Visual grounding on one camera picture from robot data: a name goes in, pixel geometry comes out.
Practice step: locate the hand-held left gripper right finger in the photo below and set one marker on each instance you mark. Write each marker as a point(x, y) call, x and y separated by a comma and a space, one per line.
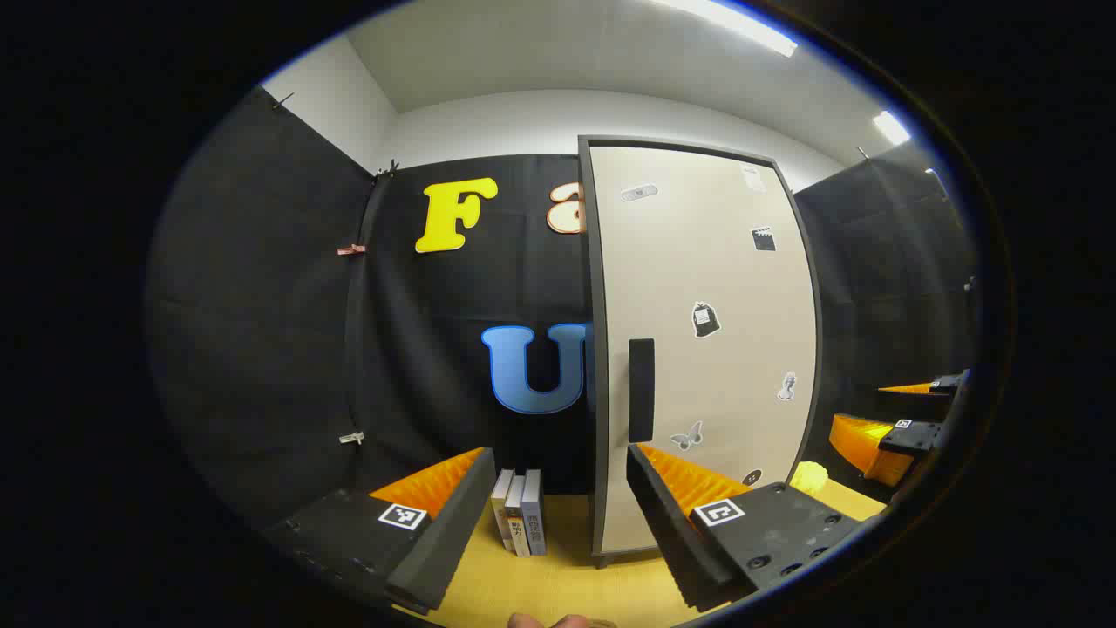
point(667, 541)

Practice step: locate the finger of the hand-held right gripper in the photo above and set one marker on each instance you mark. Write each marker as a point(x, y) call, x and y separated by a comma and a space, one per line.
point(915, 436)
point(946, 384)

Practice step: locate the white book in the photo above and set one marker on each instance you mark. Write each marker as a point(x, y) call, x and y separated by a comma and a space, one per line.
point(501, 510)

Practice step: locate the long ceiling light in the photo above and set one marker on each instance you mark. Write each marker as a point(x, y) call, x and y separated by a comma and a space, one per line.
point(737, 24)

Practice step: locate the blue grey book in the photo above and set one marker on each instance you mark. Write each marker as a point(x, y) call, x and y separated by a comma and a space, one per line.
point(534, 515)

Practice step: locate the yellow lumpy object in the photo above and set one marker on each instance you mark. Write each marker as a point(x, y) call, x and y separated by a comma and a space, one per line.
point(809, 477)

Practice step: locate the small ceiling light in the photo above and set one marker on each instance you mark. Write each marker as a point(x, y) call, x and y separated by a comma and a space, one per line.
point(891, 127)

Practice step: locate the beige cabinet door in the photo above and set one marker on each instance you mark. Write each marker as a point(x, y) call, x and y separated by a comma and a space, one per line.
point(697, 262)

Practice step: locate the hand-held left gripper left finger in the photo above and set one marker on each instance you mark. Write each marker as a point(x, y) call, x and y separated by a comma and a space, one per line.
point(453, 532)

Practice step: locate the red clip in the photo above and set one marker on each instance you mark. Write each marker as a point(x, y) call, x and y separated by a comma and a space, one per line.
point(351, 249)

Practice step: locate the black backdrop cloth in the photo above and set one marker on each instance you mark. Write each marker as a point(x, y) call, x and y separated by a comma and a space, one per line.
point(261, 305)

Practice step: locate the white clip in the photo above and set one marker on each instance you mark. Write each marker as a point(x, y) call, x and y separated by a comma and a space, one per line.
point(351, 437)

